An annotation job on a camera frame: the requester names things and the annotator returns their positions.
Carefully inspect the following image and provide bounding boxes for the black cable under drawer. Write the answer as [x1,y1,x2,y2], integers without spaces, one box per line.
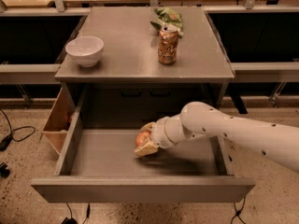
[61,203,92,224]
[230,196,248,224]

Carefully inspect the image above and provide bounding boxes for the wooden box beside cabinet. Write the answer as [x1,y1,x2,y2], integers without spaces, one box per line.
[42,88,75,154]

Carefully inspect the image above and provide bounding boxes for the grey rail shelf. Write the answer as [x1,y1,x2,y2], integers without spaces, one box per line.
[204,6,299,82]
[0,7,90,84]

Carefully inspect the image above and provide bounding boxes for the black cable under drawer right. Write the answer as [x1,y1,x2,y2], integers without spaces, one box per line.
[230,196,248,224]

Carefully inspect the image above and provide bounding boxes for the black cable under drawer left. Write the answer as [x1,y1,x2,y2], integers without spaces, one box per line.
[61,203,92,224]

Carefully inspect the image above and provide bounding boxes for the black cable on floor left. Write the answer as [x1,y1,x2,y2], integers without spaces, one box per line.
[0,108,36,152]

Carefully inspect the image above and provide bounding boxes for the black plug on floor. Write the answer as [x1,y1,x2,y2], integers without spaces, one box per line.
[0,162,10,178]

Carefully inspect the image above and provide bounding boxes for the white ceramic bowl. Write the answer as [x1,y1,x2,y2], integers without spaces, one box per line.
[65,36,104,67]

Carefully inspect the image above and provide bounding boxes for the grey right rail shelf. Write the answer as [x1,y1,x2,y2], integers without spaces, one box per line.
[204,6,299,82]

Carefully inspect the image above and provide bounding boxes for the orange soda can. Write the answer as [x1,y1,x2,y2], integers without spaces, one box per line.
[158,25,178,64]

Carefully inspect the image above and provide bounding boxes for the red apple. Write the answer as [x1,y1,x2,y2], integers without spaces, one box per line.
[135,131,151,147]

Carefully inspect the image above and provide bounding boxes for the green chip bag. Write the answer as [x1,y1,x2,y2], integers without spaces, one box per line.
[150,7,183,38]

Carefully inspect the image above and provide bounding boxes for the grey left rail shelf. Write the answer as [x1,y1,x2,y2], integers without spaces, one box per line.
[0,7,90,84]

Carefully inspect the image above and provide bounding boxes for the grey open top drawer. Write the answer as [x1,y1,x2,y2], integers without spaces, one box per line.
[31,86,255,203]

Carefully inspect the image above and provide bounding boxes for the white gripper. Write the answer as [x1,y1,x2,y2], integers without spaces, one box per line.
[135,115,192,157]

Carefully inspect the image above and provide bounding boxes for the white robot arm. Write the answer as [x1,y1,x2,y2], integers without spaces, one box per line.
[135,102,299,173]

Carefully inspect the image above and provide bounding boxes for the grey cabinet counter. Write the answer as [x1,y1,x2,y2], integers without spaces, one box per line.
[55,7,234,114]

